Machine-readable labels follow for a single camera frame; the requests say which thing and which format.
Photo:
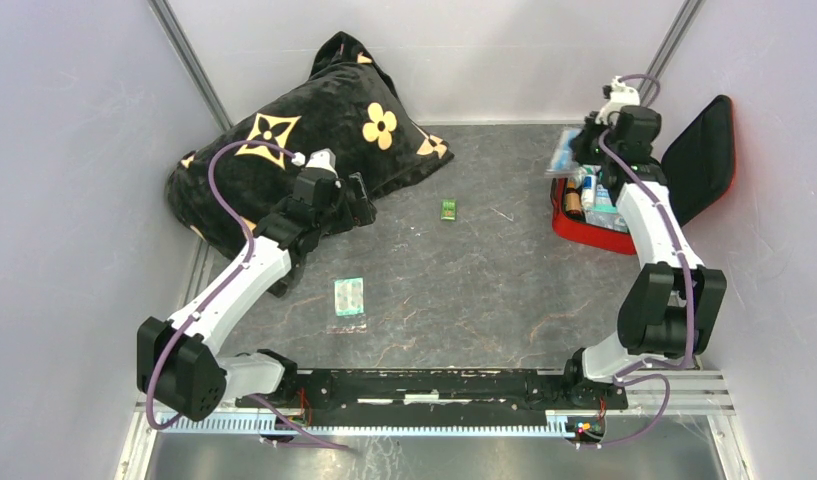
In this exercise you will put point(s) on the white bottle blue label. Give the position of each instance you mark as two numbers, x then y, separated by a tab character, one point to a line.
588	192

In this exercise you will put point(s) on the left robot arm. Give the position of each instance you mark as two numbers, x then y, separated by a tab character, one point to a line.
179	364

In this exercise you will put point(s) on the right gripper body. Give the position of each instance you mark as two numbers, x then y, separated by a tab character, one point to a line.
588	149

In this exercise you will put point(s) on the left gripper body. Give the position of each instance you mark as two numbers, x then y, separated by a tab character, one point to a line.
360	211

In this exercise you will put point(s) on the black pillow with gold flowers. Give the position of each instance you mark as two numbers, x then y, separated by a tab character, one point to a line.
348	105

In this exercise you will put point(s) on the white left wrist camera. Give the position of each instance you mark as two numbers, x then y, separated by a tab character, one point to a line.
323	159

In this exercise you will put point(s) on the teal plaster packet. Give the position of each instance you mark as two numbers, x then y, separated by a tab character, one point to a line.
349	297

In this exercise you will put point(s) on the brown bottle orange cap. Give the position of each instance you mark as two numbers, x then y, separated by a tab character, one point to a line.
572	202

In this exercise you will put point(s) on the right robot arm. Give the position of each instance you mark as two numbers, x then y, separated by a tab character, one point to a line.
669	312

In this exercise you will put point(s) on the white bottle green label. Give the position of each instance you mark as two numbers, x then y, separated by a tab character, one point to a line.
577	178

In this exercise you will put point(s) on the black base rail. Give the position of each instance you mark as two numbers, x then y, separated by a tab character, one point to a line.
442	397

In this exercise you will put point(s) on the red medicine kit case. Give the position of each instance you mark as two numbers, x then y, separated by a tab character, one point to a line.
700	168

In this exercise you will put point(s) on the small green packet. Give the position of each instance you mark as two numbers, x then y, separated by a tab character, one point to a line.
448	210

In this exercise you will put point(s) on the blue white clear packet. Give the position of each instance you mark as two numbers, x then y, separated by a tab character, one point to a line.
562	163

